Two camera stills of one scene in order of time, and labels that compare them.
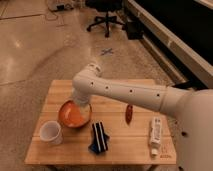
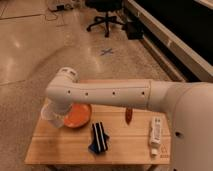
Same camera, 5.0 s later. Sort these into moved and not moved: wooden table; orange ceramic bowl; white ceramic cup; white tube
Moved: white ceramic cup
Not moved: wooden table; white tube; orange ceramic bowl
